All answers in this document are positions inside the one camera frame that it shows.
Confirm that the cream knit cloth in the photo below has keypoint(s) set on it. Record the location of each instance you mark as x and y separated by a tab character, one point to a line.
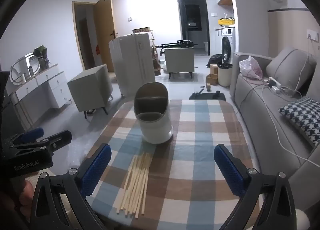
31	179

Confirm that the grey cabinet with black legs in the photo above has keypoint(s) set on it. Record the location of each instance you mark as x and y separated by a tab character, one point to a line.
178	59

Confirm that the white tall cabinet box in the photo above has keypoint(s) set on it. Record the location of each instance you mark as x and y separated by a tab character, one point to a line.
130	64

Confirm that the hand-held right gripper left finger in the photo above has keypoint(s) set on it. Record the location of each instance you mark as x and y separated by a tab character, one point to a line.
97	167

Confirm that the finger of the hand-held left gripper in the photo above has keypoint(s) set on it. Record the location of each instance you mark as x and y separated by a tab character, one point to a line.
58	138
32	133

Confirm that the houndstooth pillow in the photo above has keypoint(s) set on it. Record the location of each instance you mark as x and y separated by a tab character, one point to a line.
302	115

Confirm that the wooden shelf rack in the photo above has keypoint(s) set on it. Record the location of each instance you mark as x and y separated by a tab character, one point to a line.
156	66

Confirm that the wooden door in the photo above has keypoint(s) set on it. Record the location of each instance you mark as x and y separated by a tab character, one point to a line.
105	32

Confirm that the wall outlet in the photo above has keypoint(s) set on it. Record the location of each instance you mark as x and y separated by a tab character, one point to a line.
312	34

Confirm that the beige trash can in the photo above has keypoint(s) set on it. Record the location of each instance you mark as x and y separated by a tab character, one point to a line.
224	77

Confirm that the grey sofa cushion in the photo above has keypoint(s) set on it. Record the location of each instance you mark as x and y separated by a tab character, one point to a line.
290	67

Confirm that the black trash bag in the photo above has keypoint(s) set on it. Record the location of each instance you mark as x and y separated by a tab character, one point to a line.
215	58

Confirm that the yellow crate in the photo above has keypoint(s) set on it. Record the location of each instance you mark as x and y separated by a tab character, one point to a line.
226	22

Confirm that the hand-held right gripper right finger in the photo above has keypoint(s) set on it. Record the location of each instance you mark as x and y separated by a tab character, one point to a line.
230	170

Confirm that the white power strip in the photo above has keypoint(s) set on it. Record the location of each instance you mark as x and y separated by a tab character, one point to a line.
275	81

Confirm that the checkered tablecloth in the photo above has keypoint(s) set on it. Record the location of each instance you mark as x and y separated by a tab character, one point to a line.
200	132

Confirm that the cardboard box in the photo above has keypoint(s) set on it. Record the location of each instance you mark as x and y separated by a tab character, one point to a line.
214	69
212	79

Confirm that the potted plant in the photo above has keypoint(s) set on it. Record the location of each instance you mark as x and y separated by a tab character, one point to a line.
41	53

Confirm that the grey sofa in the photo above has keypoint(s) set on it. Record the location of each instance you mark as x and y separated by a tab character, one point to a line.
262	125

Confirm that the white dresser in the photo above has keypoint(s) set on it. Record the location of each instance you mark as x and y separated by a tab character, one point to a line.
55	87

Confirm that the tape roll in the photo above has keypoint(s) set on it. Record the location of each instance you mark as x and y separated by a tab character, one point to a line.
208	86

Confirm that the black framed glass door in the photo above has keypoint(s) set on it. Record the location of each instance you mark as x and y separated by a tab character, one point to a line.
180	19

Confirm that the white washing machine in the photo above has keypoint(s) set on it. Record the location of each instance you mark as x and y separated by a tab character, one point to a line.
228	44

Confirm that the grey nightstand with black legs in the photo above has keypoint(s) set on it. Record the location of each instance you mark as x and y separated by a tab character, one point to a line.
90	89

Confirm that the white grey utensil holder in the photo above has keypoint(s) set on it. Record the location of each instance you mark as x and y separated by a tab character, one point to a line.
157	127

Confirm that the white pink plastic bag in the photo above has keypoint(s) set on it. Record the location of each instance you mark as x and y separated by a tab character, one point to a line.
250	68

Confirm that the wooden door frame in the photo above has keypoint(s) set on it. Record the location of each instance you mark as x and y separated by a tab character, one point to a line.
74	32

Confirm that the bundle of wooden chopsticks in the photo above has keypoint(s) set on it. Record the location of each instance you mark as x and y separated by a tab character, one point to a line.
136	185

